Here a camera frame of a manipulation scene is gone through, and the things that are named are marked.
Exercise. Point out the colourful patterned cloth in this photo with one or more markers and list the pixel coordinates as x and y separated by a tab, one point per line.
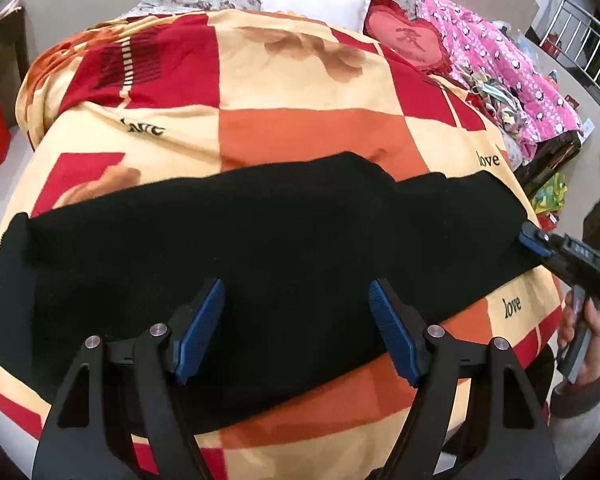
490	98

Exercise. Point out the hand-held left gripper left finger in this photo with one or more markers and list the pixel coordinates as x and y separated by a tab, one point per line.
200	325

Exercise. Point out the person's right hand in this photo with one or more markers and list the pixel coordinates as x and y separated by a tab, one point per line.
591	345

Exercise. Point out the metal railing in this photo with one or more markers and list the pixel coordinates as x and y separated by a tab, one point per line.
585	40

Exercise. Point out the dark wooden bed frame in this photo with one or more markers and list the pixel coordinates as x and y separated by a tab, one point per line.
550	158

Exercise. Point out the green printed bag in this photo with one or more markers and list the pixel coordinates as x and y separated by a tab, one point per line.
550	198

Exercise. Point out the red heart-shaped cushion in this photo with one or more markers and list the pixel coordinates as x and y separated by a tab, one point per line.
410	35

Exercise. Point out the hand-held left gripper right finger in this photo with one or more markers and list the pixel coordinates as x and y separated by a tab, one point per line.
391	331

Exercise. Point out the black pants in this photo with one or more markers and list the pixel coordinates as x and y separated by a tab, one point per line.
260	280

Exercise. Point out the pink printed quilt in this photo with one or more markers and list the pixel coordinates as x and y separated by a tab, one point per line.
500	70

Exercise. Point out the checkered orange red blanket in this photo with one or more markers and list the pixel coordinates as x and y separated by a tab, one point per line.
280	110

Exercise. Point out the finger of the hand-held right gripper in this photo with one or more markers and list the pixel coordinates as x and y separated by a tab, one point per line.
534	241

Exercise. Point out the person's right forearm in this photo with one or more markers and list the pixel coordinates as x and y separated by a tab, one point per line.
578	425

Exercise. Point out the cardboard box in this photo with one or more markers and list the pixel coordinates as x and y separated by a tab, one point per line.
0	60

